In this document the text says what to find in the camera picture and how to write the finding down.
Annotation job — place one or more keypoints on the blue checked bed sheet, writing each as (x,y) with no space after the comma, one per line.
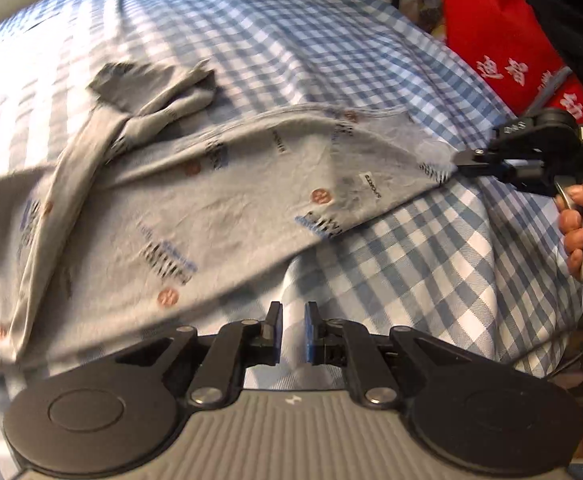
(271,50)

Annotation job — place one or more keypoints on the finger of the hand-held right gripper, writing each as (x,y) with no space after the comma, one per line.
(526,177)
(476,160)

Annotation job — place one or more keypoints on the grey printed pants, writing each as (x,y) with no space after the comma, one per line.
(221,185)

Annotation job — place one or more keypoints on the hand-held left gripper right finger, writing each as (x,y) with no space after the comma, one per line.
(310,332)

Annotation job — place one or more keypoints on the red cloth with white print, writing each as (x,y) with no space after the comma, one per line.
(491,20)

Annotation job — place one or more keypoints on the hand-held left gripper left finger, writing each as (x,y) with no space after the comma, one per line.
(274,332)

